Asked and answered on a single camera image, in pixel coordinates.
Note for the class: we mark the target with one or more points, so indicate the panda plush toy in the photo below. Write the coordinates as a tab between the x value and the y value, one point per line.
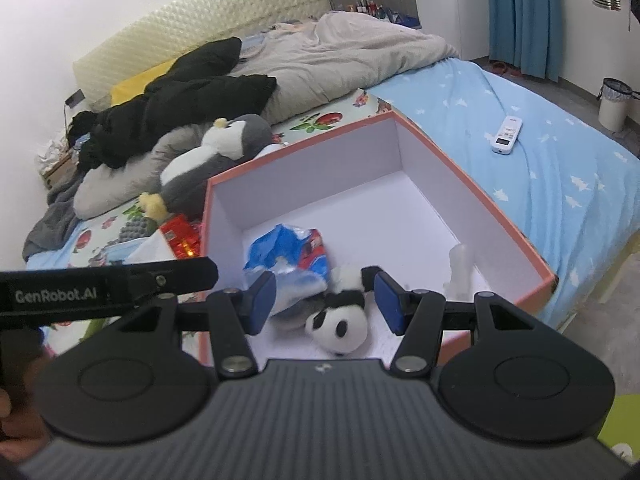
335	330

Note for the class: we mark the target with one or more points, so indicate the crumpled white cloth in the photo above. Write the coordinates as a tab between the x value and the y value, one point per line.
50	152

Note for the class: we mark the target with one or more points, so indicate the person's left hand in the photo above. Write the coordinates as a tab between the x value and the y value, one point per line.
22	442

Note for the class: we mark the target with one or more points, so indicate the dark grey blanket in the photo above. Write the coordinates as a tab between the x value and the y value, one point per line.
50	225

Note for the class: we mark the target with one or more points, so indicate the row of small bottles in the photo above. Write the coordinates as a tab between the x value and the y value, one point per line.
370	8

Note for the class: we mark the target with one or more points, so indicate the blue star bedsheet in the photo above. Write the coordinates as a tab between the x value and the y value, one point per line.
550	175

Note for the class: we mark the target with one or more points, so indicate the white hair scrunchie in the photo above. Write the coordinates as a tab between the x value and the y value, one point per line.
460	270

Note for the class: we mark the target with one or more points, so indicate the red snack packet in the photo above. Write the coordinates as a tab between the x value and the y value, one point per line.
180	235

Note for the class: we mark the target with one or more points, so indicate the orange cardboard box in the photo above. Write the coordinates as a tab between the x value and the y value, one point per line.
350	175

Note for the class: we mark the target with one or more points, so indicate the yellow pillow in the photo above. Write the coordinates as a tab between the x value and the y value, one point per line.
135	87

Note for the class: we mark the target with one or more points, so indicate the fruit print tablecloth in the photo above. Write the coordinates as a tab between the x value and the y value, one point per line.
305	125

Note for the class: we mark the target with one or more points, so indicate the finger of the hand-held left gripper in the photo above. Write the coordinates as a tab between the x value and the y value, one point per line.
175	275

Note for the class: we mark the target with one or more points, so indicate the white tissue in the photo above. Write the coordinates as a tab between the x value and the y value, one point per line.
152	250

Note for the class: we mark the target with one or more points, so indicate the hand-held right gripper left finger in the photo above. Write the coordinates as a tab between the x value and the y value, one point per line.
260	302

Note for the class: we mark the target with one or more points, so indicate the lime green cloth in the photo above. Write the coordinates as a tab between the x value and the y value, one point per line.
622	420

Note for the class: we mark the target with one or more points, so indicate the wooden nightstand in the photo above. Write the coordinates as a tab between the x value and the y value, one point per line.
57	172

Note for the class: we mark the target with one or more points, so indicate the blue white plastic bag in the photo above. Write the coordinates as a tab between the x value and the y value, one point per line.
285	250

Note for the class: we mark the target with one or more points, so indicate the black jacket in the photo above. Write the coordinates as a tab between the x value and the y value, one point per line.
175	105

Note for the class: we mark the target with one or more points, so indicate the blue curtain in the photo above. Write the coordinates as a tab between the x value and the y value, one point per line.
520	20

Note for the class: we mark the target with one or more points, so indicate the white trash bin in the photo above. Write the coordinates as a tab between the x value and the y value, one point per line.
612	110

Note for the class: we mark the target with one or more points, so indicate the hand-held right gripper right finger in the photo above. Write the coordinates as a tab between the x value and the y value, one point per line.
390	305

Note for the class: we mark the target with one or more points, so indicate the grey penguin plush toy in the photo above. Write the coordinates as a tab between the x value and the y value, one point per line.
200	175

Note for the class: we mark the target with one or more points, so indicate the white remote control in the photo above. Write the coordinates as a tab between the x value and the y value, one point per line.
505	135

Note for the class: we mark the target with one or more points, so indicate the grey duvet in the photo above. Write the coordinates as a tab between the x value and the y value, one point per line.
350	55

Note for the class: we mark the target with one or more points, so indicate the blue face mask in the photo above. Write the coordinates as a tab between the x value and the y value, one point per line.
122	252

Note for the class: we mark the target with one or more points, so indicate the beige padded headboard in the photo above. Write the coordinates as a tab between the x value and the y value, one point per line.
200	15

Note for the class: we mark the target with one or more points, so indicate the wall socket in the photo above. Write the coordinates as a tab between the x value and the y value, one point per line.
75	98

